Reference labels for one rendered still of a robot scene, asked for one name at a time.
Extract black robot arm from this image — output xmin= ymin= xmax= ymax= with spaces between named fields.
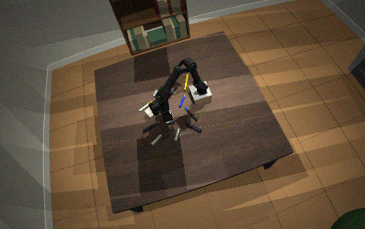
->
xmin=148 ymin=57 xmax=208 ymax=116

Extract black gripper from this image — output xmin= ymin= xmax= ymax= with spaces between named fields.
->
xmin=160 ymin=104 xmax=173 ymax=122

